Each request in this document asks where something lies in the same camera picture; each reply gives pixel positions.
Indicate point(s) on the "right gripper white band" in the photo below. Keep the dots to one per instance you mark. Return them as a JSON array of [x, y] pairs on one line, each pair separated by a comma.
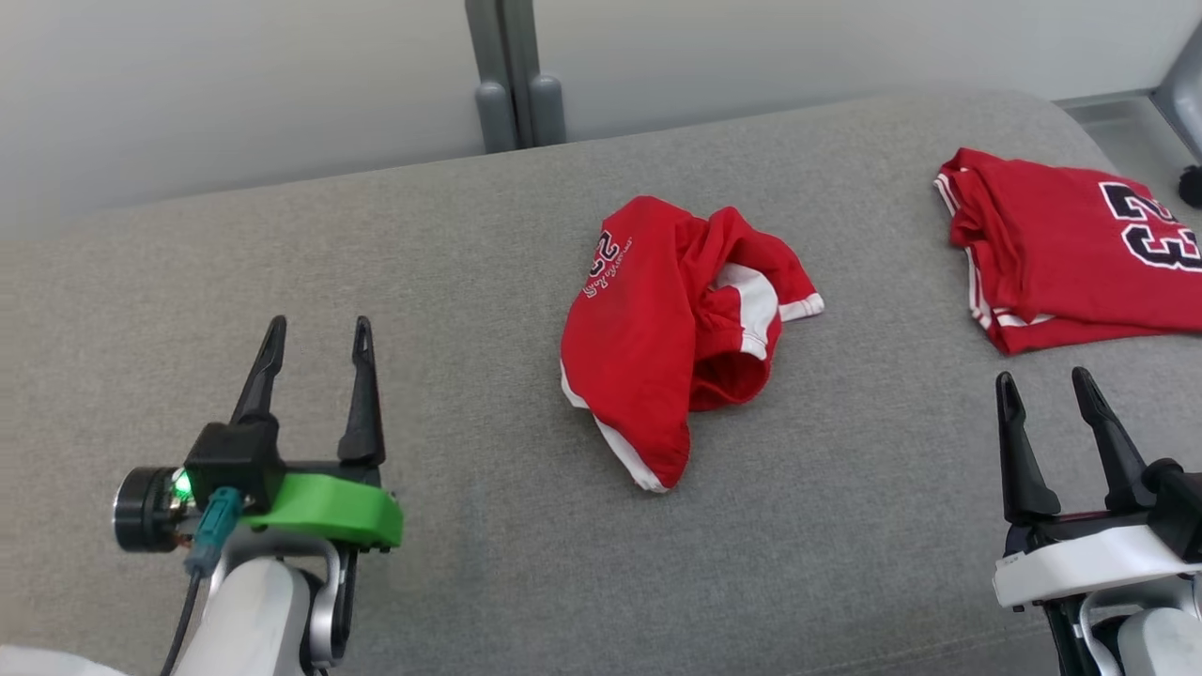
[[1089, 563]]

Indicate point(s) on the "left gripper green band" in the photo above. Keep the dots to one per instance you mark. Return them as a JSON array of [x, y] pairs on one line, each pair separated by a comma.
[[329, 512]]

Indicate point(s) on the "red white jersey shirt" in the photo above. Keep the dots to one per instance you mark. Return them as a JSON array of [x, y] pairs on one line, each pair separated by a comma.
[[1052, 253], [639, 357]]

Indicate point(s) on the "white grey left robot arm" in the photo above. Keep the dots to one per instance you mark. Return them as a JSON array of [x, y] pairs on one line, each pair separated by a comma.
[[254, 620]]

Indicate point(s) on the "grey fabric sofa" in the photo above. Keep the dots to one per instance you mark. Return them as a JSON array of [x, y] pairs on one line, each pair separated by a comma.
[[470, 282]]

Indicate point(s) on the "black caster wheel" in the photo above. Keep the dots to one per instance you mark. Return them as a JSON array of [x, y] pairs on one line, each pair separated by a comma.
[[1193, 186]]

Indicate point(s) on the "grey baseboard strip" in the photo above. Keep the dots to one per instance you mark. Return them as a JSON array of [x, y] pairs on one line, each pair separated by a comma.
[[1108, 98]]

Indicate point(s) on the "grey chair leg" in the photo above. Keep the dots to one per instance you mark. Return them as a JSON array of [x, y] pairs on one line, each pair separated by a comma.
[[1183, 94]]

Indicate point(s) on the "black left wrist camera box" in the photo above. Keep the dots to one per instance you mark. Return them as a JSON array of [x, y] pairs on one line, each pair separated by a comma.
[[235, 460]]

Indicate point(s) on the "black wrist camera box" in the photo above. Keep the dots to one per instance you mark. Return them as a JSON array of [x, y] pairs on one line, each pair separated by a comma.
[[235, 460], [1178, 507]]

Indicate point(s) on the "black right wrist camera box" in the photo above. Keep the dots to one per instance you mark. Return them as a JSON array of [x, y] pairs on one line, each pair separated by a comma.
[[1178, 507]]

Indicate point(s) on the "grey partition post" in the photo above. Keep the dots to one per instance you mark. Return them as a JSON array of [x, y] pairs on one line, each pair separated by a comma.
[[484, 56]]

